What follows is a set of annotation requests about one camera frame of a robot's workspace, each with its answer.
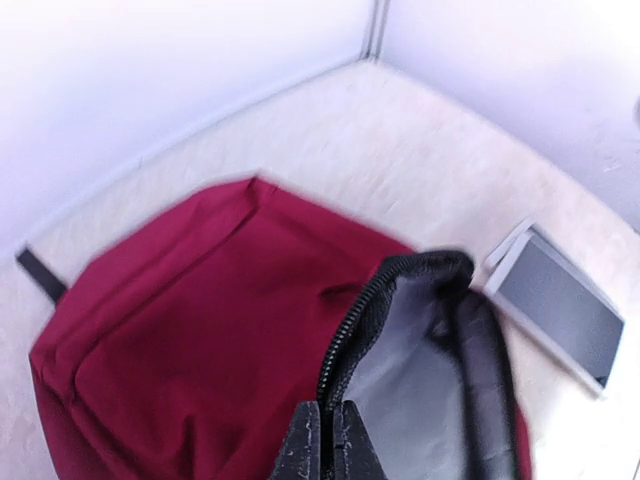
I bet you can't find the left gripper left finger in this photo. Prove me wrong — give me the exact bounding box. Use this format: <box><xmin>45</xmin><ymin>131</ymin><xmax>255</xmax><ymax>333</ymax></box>
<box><xmin>269</xmin><ymin>401</ymin><xmax>321</xmax><ymax>480</ymax></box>

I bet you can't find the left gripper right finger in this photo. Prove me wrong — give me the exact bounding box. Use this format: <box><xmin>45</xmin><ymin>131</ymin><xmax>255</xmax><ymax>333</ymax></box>
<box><xmin>331</xmin><ymin>400</ymin><xmax>387</xmax><ymax>480</ymax></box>

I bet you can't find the red backpack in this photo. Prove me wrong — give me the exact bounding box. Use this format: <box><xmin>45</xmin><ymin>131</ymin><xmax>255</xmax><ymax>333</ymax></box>
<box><xmin>17</xmin><ymin>177</ymin><xmax>533</xmax><ymax>479</ymax></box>

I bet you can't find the white tablet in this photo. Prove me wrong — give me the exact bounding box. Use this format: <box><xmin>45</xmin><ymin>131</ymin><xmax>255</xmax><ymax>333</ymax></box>
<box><xmin>484</xmin><ymin>223</ymin><xmax>625</xmax><ymax>397</ymax></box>
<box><xmin>483</xmin><ymin>217</ymin><xmax>534</xmax><ymax>270</ymax></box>

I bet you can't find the right aluminium frame post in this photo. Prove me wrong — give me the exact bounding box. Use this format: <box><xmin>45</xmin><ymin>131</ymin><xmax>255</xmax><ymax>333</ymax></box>
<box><xmin>358</xmin><ymin>0</ymin><xmax>390</xmax><ymax>61</ymax></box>

